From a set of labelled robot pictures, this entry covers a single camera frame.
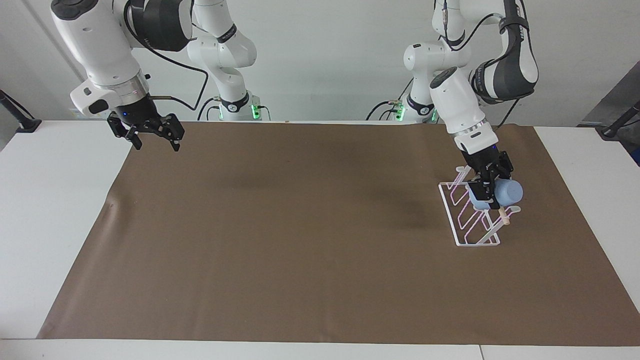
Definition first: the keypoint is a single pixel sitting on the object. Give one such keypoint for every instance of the black stand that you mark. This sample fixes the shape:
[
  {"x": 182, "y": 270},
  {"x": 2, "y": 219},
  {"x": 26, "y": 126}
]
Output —
[
  {"x": 22, "y": 121},
  {"x": 617, "y": 125}
]

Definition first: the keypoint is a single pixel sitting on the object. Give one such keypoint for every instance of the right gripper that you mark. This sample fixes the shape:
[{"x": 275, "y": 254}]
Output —
[{"x": 136, "y": 112}]

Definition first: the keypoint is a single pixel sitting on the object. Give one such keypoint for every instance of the light blue cup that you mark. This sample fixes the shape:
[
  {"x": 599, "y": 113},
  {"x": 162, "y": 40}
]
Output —
[{"x": 511, "y": 192}]

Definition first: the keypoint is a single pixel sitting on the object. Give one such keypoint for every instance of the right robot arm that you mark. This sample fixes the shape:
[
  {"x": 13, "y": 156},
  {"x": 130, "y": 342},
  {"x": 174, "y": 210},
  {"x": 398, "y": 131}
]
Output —
[{"x": 95, "y": 45}]

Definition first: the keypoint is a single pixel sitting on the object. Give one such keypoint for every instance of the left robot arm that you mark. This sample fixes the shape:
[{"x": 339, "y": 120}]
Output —
[{"x": 457, "y": 102}]

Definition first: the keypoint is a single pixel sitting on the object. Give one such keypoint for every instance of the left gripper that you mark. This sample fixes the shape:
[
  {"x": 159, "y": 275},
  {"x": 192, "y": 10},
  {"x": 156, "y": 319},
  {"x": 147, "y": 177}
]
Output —
[{"x": 484, "y": 159}]

